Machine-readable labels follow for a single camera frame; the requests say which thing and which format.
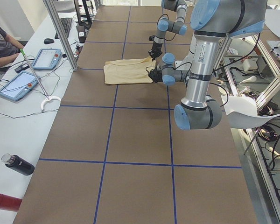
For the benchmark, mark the blue teach pendant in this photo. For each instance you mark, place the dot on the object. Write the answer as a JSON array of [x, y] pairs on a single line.
[[47, 59], [18, 87]]

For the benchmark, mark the red cylinder bottle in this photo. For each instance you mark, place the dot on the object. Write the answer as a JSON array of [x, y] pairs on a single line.
[[9, 203]]

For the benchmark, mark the black water bottle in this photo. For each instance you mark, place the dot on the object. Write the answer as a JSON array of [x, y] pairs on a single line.
[[18, 164]]

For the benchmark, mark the seated person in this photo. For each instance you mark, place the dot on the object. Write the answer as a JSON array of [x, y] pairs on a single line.
[[9, 48]]

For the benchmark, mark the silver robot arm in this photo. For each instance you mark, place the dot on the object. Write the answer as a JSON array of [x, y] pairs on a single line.
[[211, 21], [165, 25]]

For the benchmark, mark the white reacher grabber stick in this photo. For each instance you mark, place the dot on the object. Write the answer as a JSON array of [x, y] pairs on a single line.
[[47, 97]]

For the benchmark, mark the beige long-sleeve printed shirt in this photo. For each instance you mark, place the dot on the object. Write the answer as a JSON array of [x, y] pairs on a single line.
[[128, 71]]

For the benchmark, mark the black computer mouse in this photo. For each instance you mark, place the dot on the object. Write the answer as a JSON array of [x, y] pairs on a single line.
[[48, 41]]

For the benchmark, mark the blue teach pendant far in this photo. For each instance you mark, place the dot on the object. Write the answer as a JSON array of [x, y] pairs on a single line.
[[47, 59]]

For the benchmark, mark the aluminium frame post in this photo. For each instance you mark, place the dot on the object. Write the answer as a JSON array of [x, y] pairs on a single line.
[[61, 33]]

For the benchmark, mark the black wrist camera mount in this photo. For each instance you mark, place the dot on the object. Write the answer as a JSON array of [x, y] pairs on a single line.
[[153, 74], [151, 38]]

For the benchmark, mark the blue teach pendant near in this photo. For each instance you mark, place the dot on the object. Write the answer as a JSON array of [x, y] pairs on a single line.
[[18, 87]]

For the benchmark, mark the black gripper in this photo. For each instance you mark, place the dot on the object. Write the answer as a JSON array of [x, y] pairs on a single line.
[[157, 46], [154, 76]]

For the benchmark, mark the black keyboard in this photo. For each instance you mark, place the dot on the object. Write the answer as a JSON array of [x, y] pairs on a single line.
[[67, 24]]

